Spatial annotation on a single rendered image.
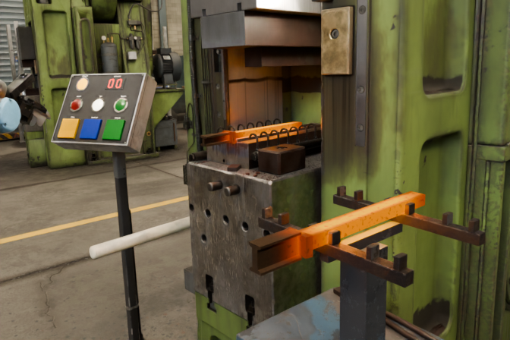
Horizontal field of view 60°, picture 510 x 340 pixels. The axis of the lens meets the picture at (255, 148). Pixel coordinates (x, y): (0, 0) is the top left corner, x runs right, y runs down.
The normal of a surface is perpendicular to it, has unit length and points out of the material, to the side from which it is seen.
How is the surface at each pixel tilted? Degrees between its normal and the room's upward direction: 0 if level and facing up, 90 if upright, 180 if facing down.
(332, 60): 90
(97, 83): 60
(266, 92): 90
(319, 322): 0
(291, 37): 90
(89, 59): 90
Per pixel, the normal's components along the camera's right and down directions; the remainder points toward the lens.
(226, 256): -0.72, 0.15
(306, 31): 0.69, 0.11
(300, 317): -0.03, -0.98
